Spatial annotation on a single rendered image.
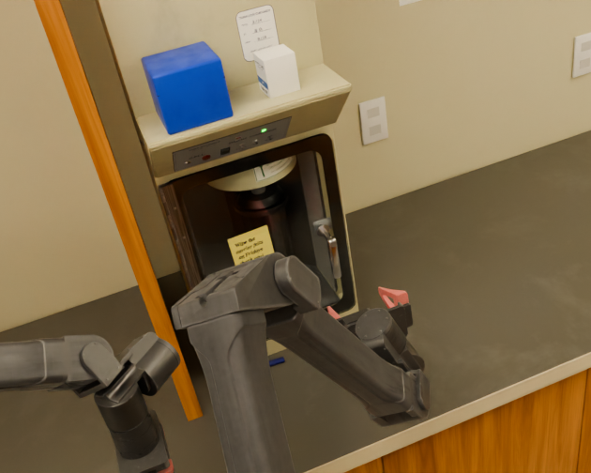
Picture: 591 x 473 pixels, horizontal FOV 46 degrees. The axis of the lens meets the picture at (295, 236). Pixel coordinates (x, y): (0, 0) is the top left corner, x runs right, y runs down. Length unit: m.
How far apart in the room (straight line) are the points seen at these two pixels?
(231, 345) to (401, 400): 0.38
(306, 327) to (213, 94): 0.40
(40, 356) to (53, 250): 0.82
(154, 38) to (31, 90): 0.51
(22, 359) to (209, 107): 0.43
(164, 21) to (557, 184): 1.15
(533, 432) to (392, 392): 0.62
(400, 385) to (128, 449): 0.37
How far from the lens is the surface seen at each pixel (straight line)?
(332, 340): 0.82
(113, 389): 0.94
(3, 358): 0.89
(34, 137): 1.58
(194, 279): 1.26
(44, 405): 1.52
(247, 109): 1.05
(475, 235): 1.69
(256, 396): 0.64
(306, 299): 0.71
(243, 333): 0.64
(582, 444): 1.67
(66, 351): 0.91
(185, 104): 1.01
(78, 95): 1.00
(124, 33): 1.08
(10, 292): 1.75
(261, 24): 1.12
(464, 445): 1.43
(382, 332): 0.99
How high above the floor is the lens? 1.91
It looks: 34 degrees down
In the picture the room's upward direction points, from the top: 11 degrees counter-clockwise
